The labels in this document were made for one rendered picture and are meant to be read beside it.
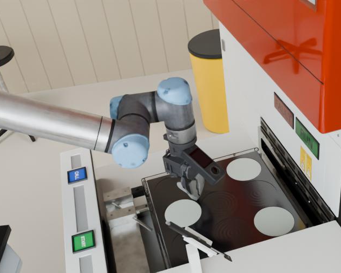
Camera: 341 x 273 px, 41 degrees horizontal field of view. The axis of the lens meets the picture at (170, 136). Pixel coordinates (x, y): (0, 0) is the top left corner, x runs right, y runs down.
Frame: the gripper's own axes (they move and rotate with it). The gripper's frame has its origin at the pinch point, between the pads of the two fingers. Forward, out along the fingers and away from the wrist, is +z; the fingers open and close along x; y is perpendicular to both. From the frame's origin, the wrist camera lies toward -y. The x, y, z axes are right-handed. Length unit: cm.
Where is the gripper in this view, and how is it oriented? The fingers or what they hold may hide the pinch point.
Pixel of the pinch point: (198, 196)
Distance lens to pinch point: 125.4
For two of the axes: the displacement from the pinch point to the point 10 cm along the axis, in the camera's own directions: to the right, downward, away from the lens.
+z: 1.5, 8.0, 5.9
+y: -7.5, -2.9, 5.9
